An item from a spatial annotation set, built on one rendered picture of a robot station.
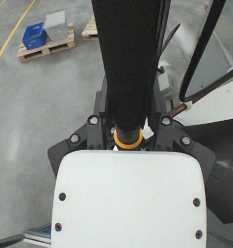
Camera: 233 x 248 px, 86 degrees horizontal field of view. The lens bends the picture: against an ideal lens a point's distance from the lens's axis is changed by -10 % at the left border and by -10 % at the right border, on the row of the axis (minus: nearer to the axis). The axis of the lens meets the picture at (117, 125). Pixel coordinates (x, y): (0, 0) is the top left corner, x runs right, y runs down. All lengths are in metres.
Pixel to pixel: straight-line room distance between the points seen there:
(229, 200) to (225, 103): 0.39
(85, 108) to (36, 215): 1.45
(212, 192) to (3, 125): 2.58
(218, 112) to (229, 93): 0.08
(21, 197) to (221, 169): 1.98
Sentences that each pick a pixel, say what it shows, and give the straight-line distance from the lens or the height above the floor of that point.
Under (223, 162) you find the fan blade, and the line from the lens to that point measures 0.27.
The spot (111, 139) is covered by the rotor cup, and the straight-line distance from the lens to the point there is 0.42.
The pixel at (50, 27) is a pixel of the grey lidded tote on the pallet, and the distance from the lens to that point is 3.10.
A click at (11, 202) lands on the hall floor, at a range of 2.14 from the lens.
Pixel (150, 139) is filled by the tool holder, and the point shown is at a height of 1.38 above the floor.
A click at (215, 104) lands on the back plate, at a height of 1.21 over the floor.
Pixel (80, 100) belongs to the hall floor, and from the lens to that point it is 2.13.
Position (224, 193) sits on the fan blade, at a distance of 0.25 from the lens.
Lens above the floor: 1.62
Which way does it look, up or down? 64 degrees down
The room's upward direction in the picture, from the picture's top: 9 degrees counter-clockwise
